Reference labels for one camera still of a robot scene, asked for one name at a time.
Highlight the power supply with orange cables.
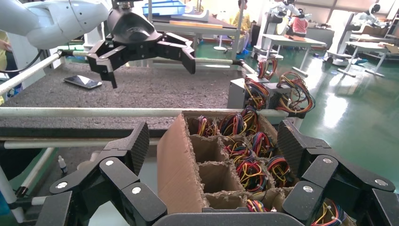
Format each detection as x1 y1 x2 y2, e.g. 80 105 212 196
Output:
267 72 316 119

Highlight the black rail corner connector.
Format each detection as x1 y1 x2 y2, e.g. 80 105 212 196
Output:
286 110 308 120

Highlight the dark grey textured table mat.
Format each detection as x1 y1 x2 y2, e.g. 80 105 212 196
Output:
0 63 245 138

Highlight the multicoloured wire bundle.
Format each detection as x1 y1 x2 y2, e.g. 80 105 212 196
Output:
227 77 271 110

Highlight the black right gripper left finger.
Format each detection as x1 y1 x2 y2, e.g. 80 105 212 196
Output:
49 121 168 226

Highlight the person in pink top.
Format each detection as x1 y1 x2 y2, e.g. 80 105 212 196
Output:
288 8 309 37

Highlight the person in yellow top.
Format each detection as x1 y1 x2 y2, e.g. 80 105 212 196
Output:
230 0 253 48
0 29 21 91

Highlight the brown cardboard divider box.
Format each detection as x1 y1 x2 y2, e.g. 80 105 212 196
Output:
157 108 358 226

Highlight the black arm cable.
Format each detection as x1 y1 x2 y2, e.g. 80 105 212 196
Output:
0 49 44 74

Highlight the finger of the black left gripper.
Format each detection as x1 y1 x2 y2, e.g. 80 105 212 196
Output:
87 40 119 89
156 32 197 75

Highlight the power supply with red cables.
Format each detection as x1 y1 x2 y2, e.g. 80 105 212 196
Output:
246 57 279 85

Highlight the white frame background table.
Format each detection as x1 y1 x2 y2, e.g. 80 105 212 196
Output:
338 40 399 78
149 14 242 61
261 33 328 79

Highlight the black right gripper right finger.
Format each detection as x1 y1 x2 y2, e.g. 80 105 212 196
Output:
277 120 396 223

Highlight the black smartphone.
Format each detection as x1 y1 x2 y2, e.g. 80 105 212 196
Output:
63 74 103 91

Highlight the small white dropper bottle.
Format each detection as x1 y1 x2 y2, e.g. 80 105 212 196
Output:
57 155 69 175

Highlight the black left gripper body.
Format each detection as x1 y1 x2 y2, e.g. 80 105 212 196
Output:
106 7 164 62

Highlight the white humanoid robot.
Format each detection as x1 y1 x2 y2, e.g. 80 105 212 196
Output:
252 0 312 60
324 3 387 66

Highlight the power supply with multicoloured cables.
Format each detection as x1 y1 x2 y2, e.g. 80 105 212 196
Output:
246 199 269 213
311 199 347 226
250 131 276 157
196 115 219 138
224 139 252 163
219 112 244 137
236 160 268 193
265 156 292 188
240 106 260 135

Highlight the blue plastic crate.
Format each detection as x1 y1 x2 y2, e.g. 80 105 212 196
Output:
142 0 187 17

